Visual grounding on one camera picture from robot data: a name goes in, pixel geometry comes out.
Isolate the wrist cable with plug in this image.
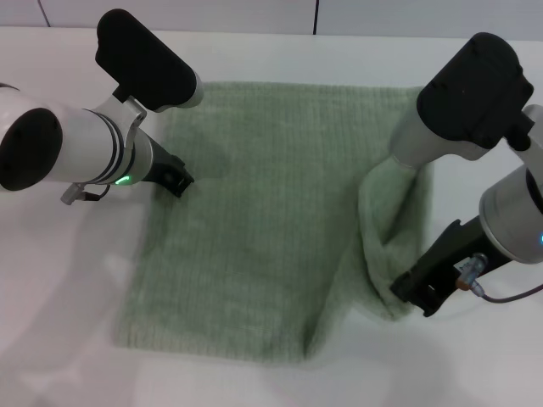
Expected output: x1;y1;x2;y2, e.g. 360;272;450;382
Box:
60;181;112;205
455;251;543;304

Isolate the right wrist cable with plug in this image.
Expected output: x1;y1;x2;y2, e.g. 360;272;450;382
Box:
455;251;543;304

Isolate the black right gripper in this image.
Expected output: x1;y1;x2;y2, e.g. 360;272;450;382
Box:
389;215;504;319

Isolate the light green terry towel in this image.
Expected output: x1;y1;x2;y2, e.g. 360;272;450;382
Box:
110;80;439;354

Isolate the left wrist cable with plug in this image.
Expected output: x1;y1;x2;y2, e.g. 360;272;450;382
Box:
60;181;112;205

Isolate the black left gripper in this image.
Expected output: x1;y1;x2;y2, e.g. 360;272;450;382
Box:
143;131;197;198

